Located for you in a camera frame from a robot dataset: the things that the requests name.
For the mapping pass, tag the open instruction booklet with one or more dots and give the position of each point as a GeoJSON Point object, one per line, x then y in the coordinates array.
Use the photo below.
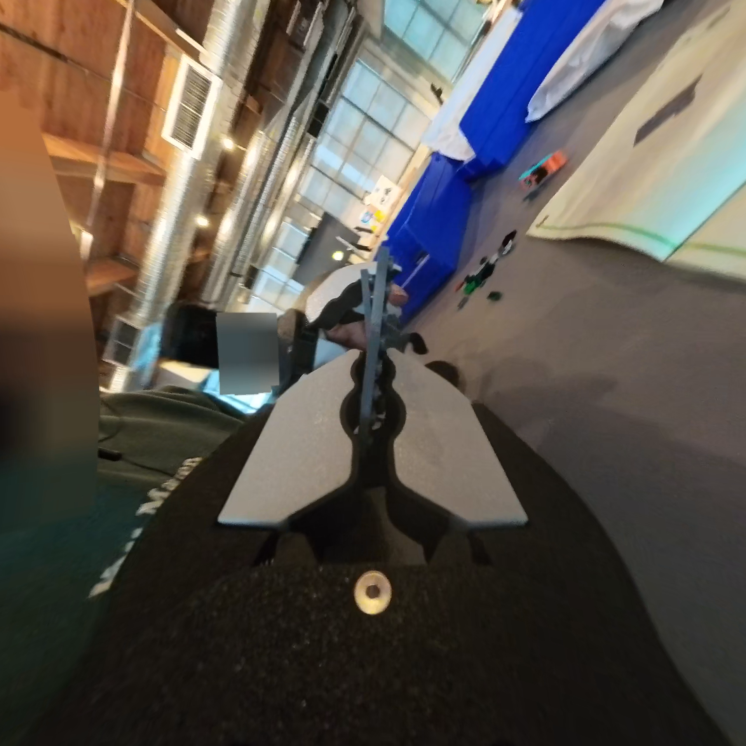
{"type": "Point", "coordinates": [670, 175]}

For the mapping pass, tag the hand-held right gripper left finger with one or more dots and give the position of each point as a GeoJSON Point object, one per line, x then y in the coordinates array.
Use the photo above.
{"type": "Point", "coordinates": [291, 454]}

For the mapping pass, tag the paned glass window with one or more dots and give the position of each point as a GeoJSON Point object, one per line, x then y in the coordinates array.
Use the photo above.
{"type": "Point", "coordinates": [373, 128]}

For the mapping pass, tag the dark grey studded brick plate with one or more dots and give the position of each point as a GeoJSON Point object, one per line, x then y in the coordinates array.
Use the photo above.
{"type": "Point", "coordinates": [373, 326]}

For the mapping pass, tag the large blue plastic bin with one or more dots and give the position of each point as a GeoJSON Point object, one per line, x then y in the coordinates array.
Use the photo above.
{"type": "Point", "coordinates": [524, 76]}

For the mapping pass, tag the grey desk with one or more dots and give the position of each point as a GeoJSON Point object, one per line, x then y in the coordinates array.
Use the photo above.
{"type": "Point", "coordinates": [583, 408]}

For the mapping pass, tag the white ceiling air vent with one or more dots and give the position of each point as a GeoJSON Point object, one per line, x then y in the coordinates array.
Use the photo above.
{"type": "Point", "coordinates": [191, 108]}

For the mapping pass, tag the white black round brick piece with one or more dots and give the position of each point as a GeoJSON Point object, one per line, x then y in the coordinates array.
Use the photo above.
{"type": "Point", "coordinates": [508, 243]}

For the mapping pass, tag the person's left hand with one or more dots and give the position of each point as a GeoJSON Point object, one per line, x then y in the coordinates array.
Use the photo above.
{"type": "Point", "coordinates": [347, 337]}

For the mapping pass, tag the person's dark green sweatshirt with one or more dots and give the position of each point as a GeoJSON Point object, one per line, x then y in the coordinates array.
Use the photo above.
{"type": "Point", "coordinates": [163, 419]}

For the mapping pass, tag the white wall notice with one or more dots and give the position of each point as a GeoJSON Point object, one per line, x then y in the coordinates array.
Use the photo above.
{"type": "Point", "coordinates": [383, 198]}

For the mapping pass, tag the green black brick cluster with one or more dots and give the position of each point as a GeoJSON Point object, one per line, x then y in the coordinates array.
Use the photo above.
{"type": "Point", "coordinates": [478, 277]}

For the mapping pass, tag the silver ventilation duct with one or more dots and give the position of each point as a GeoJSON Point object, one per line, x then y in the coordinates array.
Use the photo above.
{"type": "Point", "coordinates": [175, 233]}

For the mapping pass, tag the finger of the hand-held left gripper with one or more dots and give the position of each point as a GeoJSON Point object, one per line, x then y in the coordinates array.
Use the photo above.
{"type": "Point", "coordinates": [327, 352]}
{"type": "Point", "coordinates": [332, 285]}

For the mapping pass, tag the small orange toy piece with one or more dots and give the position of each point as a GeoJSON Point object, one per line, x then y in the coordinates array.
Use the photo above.
{"type": "Point", "coordinates": [545, 169]}

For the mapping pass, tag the black wall screen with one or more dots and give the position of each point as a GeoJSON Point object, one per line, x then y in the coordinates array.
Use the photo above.
{"type": "Point", "coordinates": [326, 233]}

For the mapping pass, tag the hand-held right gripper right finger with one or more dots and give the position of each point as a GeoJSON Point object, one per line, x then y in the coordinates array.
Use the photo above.
{"type": "Point", "coordinates": [454, 460]}

